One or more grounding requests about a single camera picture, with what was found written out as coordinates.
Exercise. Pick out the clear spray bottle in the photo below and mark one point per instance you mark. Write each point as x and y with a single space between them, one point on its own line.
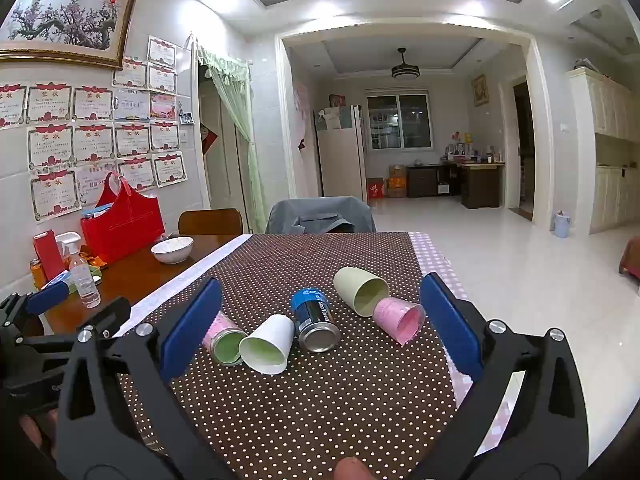
82 280

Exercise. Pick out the small framed picture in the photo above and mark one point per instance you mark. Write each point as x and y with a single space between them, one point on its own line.
479 90

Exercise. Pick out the orange bottle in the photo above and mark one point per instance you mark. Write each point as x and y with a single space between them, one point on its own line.
36 275

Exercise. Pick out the dark wooden desk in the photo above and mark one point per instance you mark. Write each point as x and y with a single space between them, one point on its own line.
477 185

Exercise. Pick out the ceiling lamp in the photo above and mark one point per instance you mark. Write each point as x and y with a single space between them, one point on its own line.
405 70

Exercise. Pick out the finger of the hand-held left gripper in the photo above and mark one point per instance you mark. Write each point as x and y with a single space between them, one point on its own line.
114 312
47 296

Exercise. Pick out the blue bucket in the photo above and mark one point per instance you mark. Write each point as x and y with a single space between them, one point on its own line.
561 225

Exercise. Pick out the pale green cup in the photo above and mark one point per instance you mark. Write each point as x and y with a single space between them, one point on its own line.
361 290

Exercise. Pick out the brown polka-dot tablecloth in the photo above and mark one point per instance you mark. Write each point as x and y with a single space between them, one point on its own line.
325 400

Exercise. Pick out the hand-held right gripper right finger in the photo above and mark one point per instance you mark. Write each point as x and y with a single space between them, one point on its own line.
450 327

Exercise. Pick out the green door curtain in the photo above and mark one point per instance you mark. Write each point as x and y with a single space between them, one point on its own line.
245 125

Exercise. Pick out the red cardboard box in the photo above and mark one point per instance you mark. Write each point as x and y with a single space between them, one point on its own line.
376 189

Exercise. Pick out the pink cup green inside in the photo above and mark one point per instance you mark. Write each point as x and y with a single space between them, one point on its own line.
227 342

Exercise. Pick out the window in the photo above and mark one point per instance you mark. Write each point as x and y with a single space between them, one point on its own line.
399 121

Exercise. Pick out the blue drink can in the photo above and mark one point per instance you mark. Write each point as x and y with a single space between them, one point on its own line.
314 322

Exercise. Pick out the framed blossom painting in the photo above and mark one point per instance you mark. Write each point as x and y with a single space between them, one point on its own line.
65 17

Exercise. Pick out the wooden table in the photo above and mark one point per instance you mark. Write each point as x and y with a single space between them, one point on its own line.
137 272

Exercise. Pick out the white wall cabinet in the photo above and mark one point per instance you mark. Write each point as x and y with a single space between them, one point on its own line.
612 160

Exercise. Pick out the red tote bag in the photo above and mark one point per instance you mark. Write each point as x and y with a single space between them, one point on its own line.
122 225

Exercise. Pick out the group of wall certificates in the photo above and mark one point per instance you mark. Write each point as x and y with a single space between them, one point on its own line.
95 142

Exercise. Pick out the white bowl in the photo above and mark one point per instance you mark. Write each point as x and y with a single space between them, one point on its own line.
172 250

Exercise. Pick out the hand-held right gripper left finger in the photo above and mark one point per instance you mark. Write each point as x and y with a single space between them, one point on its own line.
192 332

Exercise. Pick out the pink checked tablecloth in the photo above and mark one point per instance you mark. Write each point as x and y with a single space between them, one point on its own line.
434 255

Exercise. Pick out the person's right hand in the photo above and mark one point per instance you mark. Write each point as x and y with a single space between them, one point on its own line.
352 470

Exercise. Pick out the grey jacket on chair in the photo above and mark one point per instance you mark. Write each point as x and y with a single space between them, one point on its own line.
320 215

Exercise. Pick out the wooden chair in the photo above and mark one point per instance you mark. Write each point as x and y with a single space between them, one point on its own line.
210 221

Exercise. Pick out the white refrigerator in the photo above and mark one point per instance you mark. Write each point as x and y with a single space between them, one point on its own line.
340 160

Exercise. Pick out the white cup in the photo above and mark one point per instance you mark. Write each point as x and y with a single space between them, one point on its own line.
267 346

